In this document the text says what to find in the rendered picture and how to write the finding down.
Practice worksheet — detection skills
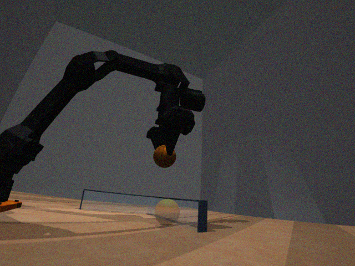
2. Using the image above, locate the see-through yellow ball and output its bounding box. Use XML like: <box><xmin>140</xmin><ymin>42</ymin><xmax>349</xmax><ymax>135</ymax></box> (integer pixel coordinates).
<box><xmin>154</xmin><ymin>199</ymin><xmax>180</xmax><ymax>226</ymax></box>

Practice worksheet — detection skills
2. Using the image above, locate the brown ball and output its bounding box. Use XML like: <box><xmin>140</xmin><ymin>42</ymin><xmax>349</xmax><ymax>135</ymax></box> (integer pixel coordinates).
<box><xmin>153</xmin><ymin>145</ymin><xmax>176</xmax><ymax>168</ymax></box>

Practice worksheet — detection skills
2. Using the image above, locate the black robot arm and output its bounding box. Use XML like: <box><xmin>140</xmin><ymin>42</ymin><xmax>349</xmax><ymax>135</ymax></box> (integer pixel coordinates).
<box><xmin>0</xmin><ymin>50</ymin><xmax>206</xmax><ymax>203</ymax></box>

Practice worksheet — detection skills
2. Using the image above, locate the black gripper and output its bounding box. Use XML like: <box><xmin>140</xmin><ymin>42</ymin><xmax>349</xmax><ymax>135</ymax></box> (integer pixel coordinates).
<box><xmin>146</xmin><ymin>99</ymin><xmax>194</xmax><ymax>155</ymax></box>

